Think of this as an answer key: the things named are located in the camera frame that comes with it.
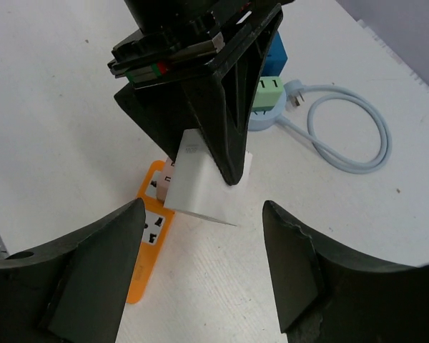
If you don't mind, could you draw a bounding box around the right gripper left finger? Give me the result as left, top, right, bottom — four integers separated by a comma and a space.
0, 199, 146, 342

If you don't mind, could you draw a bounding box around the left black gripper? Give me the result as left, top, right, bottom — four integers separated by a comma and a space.
107, 1, 283, 186

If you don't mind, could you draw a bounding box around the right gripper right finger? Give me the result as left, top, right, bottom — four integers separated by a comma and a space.
262, 200, 429, 342

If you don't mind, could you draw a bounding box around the round light blue power strip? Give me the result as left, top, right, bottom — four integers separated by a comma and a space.
249, 79, 393, 174

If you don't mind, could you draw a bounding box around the green plug adapter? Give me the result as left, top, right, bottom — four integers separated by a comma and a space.
252, 76, 284, 111

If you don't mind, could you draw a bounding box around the white charger block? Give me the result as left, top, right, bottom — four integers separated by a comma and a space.
164, 129, 252, 226

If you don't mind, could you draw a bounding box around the blue cube socket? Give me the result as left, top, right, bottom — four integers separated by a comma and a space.
261, 32, 287, 76

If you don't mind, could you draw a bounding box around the orange power strip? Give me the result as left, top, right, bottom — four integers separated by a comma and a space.
126, 160, 175, 304

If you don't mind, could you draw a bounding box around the brown pink plug adapter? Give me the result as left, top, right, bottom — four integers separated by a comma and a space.
157, 158, 174, 203

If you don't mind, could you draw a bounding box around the white table board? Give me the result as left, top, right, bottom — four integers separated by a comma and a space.
0, 1, 429, 342

